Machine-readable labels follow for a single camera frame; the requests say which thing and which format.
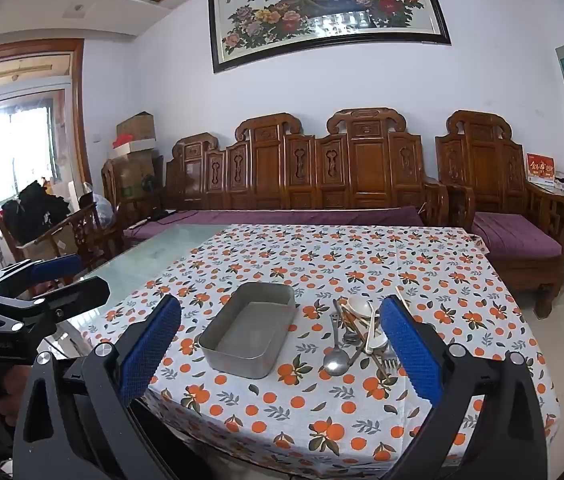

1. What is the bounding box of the framed peacock flower painting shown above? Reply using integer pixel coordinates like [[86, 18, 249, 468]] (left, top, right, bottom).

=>
[[208, 0, 452, 75]]

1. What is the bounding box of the large brown cardboard box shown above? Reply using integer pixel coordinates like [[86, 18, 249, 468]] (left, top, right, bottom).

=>
[[110, 152, 155, 197]]

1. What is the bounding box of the white and red box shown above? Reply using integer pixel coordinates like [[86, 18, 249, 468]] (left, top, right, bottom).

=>
[[113, 135, 155, 155]]

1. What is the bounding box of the metal spoon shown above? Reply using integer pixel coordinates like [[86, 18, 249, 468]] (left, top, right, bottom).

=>
[[323, 299, 351, 376]]

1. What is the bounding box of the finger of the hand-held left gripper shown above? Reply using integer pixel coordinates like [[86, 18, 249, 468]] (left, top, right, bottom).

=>
[[0, 276, 111, 347], [0, 254, 83, 302]]

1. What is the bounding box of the orange print tablecloth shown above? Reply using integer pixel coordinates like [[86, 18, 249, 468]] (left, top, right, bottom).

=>
[[82, 224, 560, 479]]

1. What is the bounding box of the glass balcony door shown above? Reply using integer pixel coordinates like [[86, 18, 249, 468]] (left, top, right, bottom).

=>
[[0, 39, 86, 261]]

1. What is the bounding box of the clear plastic bag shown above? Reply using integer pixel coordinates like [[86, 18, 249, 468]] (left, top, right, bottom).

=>
[[79, 182, 113, 232]]

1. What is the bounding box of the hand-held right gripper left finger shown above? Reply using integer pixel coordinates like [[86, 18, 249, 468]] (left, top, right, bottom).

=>
[[12, 294, 183, 480]]

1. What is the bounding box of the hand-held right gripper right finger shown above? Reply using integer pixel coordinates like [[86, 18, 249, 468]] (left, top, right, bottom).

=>
[[379, 296, 548, 480]]

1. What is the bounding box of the carved wooden sofa bench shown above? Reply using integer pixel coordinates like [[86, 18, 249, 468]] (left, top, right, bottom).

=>
[[164, 107, 450, 228]]

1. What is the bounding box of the white ceramic spoon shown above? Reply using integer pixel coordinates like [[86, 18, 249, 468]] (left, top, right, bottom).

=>
[[361, 304, 389, 354]]

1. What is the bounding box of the purple armchair cushion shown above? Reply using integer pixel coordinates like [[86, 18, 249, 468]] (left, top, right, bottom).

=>
[[472, 211, 563, 261]]

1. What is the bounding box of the pile of black clothes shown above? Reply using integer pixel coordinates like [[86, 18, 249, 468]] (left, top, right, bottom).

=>
[[2, 179, 71, 247]]

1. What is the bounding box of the red desk calendar card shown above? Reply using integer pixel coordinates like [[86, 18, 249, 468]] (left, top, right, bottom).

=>
[[526, 153, 557, 184]]

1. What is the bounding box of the white plastic spoon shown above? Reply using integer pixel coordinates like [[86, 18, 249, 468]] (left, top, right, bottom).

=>
[[346, 295, 375, 348]]

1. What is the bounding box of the brown wooden chopstick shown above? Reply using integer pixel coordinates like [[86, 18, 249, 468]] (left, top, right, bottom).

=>
[[362, 345, 395, 387], [343, 304, 359, 343]]

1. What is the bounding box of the rectangular metal tray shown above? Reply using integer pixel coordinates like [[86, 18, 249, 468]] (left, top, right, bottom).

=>
[[198, 282, 297, 380]]

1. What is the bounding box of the carved wooden corner armchair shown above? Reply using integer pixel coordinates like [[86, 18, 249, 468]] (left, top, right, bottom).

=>
[[102, 157, 167, 233]]

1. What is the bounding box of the wooden chair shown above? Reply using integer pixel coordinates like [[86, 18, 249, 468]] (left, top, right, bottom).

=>
[[0, 195, 118, 283]]

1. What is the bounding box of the purple sofa cushion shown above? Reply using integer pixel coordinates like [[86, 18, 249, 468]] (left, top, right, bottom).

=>
[[123, 206, 425, 249]]

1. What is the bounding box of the metal fork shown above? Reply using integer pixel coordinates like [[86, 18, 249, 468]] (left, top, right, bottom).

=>
[[372, 352, 401, 378]]

